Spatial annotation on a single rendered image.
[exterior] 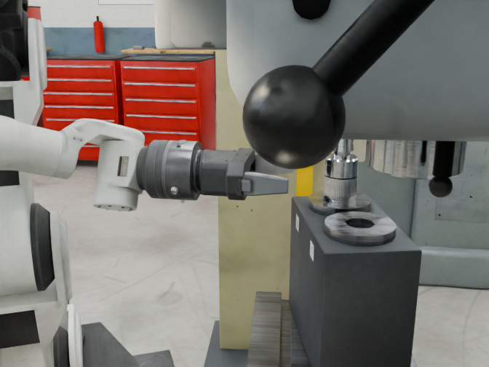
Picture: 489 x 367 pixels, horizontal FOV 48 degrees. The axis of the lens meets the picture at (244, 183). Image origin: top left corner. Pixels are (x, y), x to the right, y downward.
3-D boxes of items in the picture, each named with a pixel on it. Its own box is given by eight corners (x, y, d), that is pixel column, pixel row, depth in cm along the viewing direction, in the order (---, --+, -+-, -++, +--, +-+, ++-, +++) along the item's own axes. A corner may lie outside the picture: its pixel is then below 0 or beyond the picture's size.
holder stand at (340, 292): (317, 390, 70) (324, 243, 64) (287, 304, 91) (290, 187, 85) (410, 384, 71) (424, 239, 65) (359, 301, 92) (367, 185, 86)
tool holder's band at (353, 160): (343, 157, 82) (343, 151, 81) (365, 164, 78) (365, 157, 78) (317, 162, 79) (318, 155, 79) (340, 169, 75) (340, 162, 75)
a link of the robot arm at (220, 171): (242, 152, 74) (156, 149, 76) (242, 221, 77) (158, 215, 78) (255, 134, 86) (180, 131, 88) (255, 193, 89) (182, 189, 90)
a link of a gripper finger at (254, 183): (288, 196, 76) (243, 194, 77) (289, 173, 75) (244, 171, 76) (287, 199, 75) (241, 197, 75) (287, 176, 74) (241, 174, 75)
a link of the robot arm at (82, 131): (153, 132, 85) (67, 110, 77) (146, 190, 83) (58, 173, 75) (133, 139, 90) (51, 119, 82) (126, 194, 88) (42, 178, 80)
